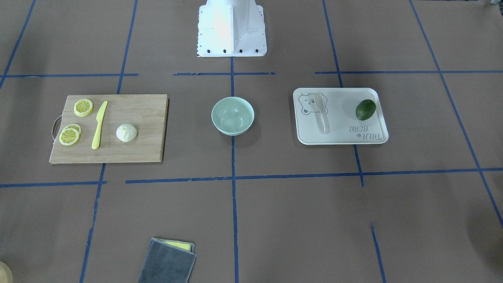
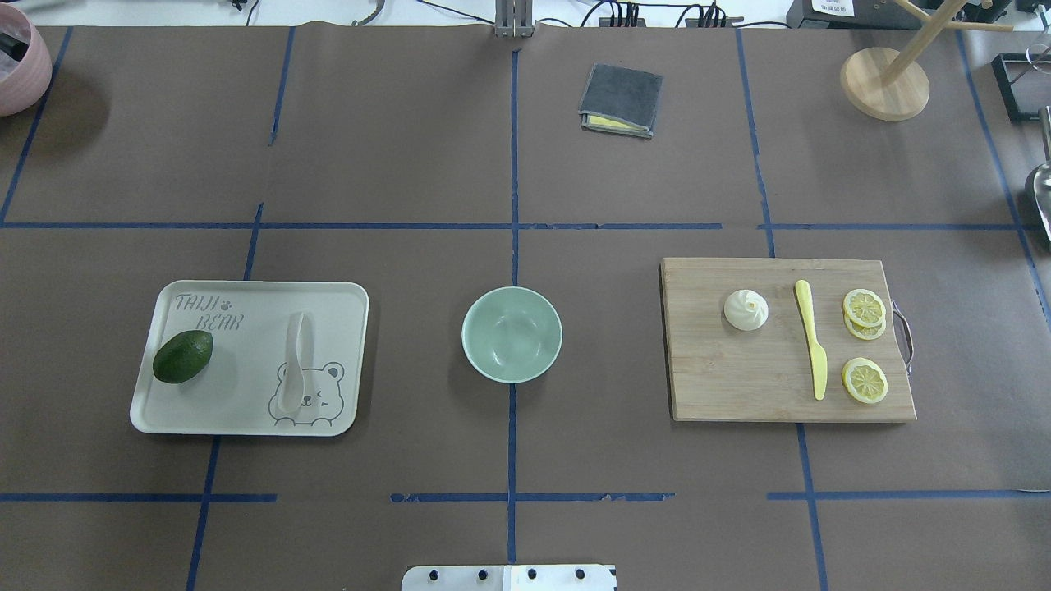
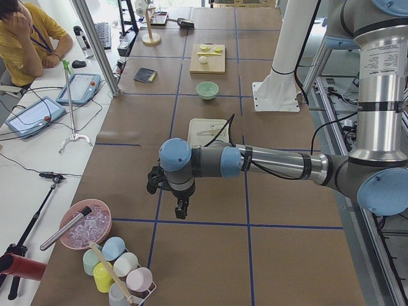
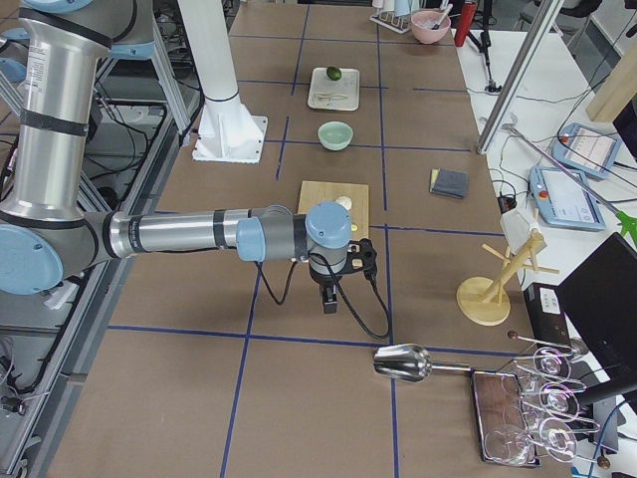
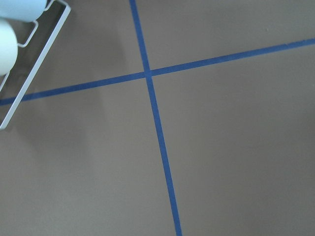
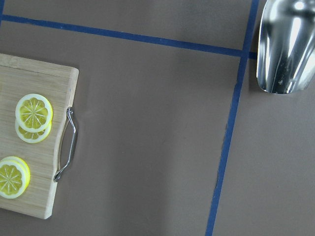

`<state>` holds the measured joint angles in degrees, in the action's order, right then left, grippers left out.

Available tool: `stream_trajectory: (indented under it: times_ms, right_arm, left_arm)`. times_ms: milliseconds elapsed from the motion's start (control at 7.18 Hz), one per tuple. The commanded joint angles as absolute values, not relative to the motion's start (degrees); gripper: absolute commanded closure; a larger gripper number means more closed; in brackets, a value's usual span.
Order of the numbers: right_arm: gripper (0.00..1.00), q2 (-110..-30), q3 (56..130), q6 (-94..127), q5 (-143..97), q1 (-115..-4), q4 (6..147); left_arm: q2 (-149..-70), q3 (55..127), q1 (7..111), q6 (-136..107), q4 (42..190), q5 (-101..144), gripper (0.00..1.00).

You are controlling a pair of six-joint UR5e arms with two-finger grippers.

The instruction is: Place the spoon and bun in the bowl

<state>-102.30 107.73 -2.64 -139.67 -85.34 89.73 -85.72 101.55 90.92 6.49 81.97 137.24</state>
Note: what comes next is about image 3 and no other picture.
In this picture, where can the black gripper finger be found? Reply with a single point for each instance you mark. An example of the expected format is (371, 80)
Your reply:
(181, 209)

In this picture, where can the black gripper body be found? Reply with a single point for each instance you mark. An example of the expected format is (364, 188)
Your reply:
(182, 194)

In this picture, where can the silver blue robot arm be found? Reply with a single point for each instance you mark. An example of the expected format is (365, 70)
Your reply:
(374, 173)

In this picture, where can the pink bowl with ice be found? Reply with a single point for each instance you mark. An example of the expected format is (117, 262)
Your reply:
(94, 227)

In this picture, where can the mint green bowl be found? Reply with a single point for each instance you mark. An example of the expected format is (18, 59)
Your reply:
(207, 90)

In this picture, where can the white rectangular tray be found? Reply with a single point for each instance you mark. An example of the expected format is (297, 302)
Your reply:
(202, 131)

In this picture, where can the white cup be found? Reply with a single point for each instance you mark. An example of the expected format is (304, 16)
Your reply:
(125, 263)

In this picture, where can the blue cup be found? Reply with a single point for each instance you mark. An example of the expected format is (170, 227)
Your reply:
(113, 248)

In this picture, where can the pink cup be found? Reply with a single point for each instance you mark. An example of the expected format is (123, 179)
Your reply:
(139, 280)

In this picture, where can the steel cylinder tool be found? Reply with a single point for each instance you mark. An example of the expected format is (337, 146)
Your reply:
(57, 235)

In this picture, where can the wooden stick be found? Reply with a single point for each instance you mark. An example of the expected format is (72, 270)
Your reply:
(129, 297)

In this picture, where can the green cup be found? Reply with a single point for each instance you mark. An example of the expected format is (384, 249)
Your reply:
(89, 260)

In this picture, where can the yellow cup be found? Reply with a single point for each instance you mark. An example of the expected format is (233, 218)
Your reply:
(102, 278)

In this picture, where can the grey cup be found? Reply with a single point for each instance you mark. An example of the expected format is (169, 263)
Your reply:
(116, 297)

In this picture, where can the grey folded cloth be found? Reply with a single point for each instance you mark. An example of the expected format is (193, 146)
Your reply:
(145, 75)

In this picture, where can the wooden cutting board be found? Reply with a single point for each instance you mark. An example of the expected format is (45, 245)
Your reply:
(215, 65)

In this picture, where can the yellow plastic knife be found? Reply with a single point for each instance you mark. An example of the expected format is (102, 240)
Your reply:
(208, 53)

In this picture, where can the blue teach pendant tablet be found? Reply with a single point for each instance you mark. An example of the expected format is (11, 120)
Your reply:
(35, 117)
(83, 87)

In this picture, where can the wooden mug tree stand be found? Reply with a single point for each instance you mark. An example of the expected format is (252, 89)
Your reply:
(151, 38)

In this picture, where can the black computer mouse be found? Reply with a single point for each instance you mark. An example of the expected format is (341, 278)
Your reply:
(76, 64)

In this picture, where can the red cylinder bottle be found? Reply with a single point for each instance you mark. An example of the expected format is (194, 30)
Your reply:
(12, 264)

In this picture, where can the metal scoop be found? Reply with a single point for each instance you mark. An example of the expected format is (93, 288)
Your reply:
(182, 23)

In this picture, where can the metal stand with green clip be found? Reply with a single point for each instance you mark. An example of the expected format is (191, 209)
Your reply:
(74, 135)

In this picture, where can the black keyboard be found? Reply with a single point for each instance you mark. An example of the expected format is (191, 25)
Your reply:
(103, 30)

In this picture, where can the person in yellow shirt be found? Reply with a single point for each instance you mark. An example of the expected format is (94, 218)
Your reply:
(31, 41)

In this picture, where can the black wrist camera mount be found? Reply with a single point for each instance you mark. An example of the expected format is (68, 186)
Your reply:
(156, 180)

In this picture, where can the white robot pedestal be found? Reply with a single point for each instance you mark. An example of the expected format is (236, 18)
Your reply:
(277, 92)

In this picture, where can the aluminium frame post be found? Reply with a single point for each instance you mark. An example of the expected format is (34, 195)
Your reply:
(87, 22)

